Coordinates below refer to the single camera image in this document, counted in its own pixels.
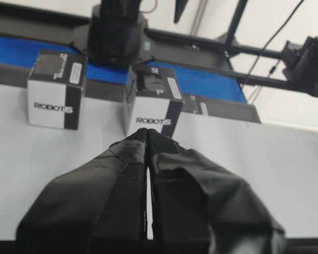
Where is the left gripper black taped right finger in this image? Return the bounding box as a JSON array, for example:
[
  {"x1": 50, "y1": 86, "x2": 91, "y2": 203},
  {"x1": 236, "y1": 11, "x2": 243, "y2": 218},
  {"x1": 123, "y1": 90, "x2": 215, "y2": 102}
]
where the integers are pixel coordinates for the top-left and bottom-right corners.
[{"x1": 147, "y1": 129, "x2": 285, "y2": 253}]

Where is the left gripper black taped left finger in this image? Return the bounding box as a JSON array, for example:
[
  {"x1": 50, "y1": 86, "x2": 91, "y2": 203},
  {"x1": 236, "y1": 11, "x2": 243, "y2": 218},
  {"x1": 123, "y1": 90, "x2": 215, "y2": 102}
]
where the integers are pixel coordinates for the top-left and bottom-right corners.
[{"x1": 16, "y1": 129, "x2": 147, "y2": 253}]

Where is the black white robotis box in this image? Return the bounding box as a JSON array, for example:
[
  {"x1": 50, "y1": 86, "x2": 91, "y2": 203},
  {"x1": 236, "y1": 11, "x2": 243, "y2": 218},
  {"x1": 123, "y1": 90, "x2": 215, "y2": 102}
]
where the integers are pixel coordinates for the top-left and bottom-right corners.
[
  {"x1": 27, "y1": 49, "x2": 87, "y2": 130},
  {"x1": 123, "y1": 65, "x2": 183, "y2": 138}
]

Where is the blue table mat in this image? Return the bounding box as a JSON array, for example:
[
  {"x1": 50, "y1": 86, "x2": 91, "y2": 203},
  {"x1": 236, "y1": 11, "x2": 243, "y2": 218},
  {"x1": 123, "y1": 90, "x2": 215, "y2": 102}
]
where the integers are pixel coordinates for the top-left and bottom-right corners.
[{"x1": 0, "y1": 36, "x2": 246, "y2": 103}]

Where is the black hanging cable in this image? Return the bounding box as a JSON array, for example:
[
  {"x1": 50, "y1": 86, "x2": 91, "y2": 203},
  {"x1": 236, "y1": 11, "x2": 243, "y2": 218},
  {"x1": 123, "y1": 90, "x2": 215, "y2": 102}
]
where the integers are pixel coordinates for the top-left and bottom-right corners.
[{"x1": 242, "y1": 0, "x2": 305, "y2": 85}]

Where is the black metal frame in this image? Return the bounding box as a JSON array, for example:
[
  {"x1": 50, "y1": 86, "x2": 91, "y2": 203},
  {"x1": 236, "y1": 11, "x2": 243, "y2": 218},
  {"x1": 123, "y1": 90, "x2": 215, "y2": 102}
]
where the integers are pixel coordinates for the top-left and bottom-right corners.
[{"x1": 0, "y1": 1, "x2": 300, "y2": 92}]

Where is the black camera on frame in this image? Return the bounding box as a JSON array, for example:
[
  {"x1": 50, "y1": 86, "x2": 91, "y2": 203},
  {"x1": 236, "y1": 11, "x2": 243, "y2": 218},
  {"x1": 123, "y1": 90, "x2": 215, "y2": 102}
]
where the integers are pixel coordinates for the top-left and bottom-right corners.
[{"x1": 281, "y1": 37, "x2": 318, "y2": 97}]

